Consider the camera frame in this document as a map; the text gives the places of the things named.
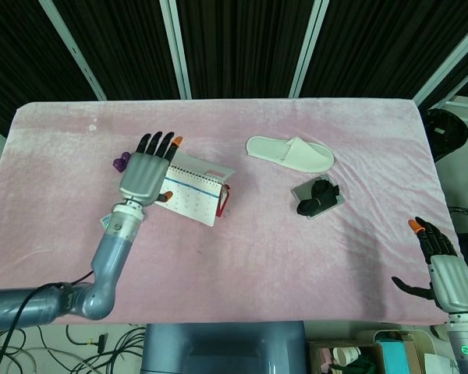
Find black item on grey card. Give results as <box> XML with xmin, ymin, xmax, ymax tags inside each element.
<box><xmin>290</xmin><ymin>175</ymin><xmax>346</xmax><ymax>221</ymax></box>

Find small purple plastic object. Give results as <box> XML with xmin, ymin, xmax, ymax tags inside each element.
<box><xmin>112</xmin><ymin>152</ymin><xmax>132</xmax><ymax>174</ymax></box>

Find black rolled socks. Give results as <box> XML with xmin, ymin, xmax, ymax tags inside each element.
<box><xmin>296</xmin><ymin>177</ymin><xmax>341</xmax><ymax>216</ymax></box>

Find pink plush table cloth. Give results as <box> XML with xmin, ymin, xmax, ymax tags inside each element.
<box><xmin>0</xmin><ymin>97</ymin><xmax>459</xmax><ymax>326</ymax></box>

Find white frame post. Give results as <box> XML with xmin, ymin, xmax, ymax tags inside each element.
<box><xmin>288</xmin><ymin>0</ymin><xmax>331</xmax><ymax>99</ymax></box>
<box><xmin>410</xmin><ymin>16</ymin><xmax>468</xmax><ymax>107</ymax></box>
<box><xmin>37</xmin><ymin>0</ymin><xmax>108</xmax><ymax>101</ymax></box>
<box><xmin>158</xmin><ymin>0</ymin><xmax>193</xmax><ymax>100</ymax></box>

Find teal box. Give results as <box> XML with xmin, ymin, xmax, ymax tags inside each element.
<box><xmin>373</xmin><ymin>330</ymin><xmax>411</xmax><ymax>374</ymax></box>

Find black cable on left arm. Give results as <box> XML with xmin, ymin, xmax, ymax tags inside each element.
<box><xmin>0</xmin><ymin>271</ymin><xmax>95</xmax><ymax>374</ymax></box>

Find white paper cup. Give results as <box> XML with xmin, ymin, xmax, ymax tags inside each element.
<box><xmin>331</xmin><ymin>346</ymin><xmax>362</xmax><ymax>369</ymax></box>

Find white disposable slipper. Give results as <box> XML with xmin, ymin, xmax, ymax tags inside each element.
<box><xmin>244</xmin><ymin>136</ymin><xmax>335</xmax><ymax>175</ymax></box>

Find black round stand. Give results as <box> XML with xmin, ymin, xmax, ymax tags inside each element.
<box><xmin>424</xmin><ymin>108</ymin><xmax>468</xmax><ymax>163</ymax></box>

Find brown cardboard box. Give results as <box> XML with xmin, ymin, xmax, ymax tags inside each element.
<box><xmin>307</xmin><ymin>329</ymin><xmax>441</xmax><ymax>374</ymax></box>

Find blue grey robot torso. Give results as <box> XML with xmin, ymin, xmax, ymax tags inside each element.
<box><xmin>140</xmin><ymin>320</ymin><xmax>307</xmax><ymax>374</ymax></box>

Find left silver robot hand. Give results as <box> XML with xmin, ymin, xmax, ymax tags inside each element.
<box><xmin>118</xmin><ymin>132</ymin><xmax>185</xmax><ymax>206</ymax></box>

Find black floor cable bundle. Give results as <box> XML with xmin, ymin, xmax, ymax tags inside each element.
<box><xmin>0</xmin><ymin>325</ymin><xmax>146</xmax><ymax>374</ymax></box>

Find red desk calendar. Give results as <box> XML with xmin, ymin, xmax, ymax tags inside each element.
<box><xmin>157</xmin><ymin>150</ymin><xmax>236</xmax><ymax>228</ymax></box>

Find dark green cloth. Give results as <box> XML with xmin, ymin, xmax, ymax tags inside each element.
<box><xmin>330</xmin><ymin>350</ymin><xmax>377</xmax><ymax>374</ymax></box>

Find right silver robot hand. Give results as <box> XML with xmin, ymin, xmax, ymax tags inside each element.
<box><xmin>391</xmin><ymin>217</ymin><xmax>468</xmax><ymax>314</ymax></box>

